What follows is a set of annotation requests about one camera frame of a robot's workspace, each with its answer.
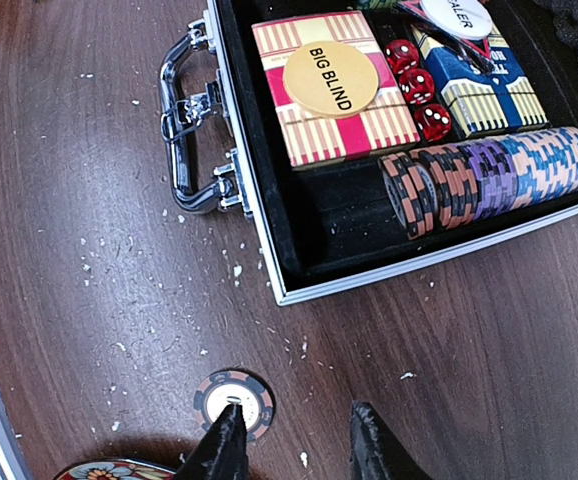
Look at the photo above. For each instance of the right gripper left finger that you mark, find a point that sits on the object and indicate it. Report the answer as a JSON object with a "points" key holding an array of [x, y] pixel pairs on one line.
{"points": [[221, 453]]}

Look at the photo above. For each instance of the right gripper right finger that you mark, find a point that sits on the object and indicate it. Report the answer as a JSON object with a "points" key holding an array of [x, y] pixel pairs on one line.
{"points": [[376, 453]]}

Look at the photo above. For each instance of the black orange poker chip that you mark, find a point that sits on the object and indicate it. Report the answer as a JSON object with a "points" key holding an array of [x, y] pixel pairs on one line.
{"points": [[240, 388]]}

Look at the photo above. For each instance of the aluminium poker case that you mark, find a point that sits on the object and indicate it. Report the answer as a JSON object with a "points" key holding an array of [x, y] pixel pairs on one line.
{"points": [[328, 229]]}

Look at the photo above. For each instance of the red translucent die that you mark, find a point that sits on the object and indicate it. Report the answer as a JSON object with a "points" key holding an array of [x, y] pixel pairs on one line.
{"points": [[402, 55], [434, 122], [417, 86]]}

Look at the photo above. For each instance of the red playing card box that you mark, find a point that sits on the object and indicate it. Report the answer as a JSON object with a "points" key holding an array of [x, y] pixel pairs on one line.
{"points": [[386, 125]]}

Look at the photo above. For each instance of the yellow big blind button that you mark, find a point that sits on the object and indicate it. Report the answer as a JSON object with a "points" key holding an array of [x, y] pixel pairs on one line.
{"points": [[331, 79]]}

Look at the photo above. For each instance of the red floral plate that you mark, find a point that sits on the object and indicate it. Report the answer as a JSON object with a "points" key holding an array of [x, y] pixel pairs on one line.
{"points": [[115, 470]]}

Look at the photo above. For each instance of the black orange chip stack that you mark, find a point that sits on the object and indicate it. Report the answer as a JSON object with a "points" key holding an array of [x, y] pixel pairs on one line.
{"points": [[432, 188]]}

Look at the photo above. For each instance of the purple chip stack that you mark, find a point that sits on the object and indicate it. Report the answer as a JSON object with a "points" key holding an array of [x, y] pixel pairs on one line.
{"points": [[495, 174]]}

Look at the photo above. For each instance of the blue orange chip stack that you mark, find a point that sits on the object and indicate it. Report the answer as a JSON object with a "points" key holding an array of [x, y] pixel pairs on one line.
{"points": [[546, 164]]}

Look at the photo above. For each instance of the blue playing card box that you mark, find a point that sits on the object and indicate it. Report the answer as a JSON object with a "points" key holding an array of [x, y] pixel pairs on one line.
{"points": [[502, 101]]}

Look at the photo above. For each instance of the white dealer button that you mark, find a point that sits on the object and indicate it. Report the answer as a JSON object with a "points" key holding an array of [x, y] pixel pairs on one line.
{"points": [[466, 19]]}

